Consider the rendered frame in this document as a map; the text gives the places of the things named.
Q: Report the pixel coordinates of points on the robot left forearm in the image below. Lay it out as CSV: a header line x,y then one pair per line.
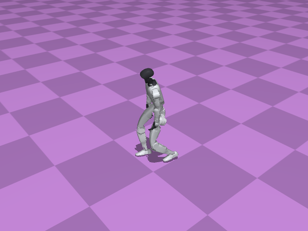
x,y
156,117

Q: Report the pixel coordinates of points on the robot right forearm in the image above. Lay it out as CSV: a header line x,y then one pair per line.
x,y
148,101

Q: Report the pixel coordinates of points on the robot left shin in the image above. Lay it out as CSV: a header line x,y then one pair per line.
x,y
161,149

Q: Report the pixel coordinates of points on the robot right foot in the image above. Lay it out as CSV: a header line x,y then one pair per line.
x,y
142,152

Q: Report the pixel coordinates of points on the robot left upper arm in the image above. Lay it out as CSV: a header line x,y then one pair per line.
x,y
156,98

